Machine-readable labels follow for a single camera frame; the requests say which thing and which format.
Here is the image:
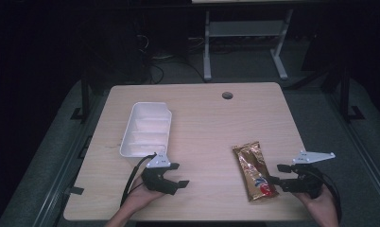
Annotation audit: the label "black table edge bracket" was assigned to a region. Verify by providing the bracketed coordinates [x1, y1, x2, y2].
[64, 185, 85, 196]

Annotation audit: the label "white metal desk frame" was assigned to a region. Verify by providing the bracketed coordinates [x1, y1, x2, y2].
[191, 0, 295, 83]

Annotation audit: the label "black floor cables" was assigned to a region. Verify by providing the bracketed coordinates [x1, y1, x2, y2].
[136, 33, 208, 85]

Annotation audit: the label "person's right hand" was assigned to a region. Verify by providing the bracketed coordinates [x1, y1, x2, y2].
[293, 184, 337, 223]

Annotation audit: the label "person's left hand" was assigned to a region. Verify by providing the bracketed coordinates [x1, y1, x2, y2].
[124, 175, 165, 213]

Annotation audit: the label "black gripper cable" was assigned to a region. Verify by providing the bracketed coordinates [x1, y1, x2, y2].
[316, 169, 343, 223]
[119, 152, 158, 208]

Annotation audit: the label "gold snack packet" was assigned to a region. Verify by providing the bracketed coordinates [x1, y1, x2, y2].
[232, 140, 280, 202]

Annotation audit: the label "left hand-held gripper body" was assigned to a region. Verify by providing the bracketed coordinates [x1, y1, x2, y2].
[141, 152, 181, 196]

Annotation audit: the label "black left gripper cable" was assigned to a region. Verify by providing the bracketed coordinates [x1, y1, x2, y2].
[119, 152, 158, 208]

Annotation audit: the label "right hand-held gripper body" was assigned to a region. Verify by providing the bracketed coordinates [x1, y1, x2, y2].
[280, 149, 337, 200]

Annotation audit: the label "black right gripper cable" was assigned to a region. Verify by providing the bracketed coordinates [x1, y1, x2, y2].
[316, 169, 343, 223]

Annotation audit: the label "black metal stand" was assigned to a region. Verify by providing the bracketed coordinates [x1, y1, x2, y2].
[337, 66, 366, 123]
[70, 78, 92, 124]

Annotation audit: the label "white plastic tray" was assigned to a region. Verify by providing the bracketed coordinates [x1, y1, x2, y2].
[119, 101, 173, 159]

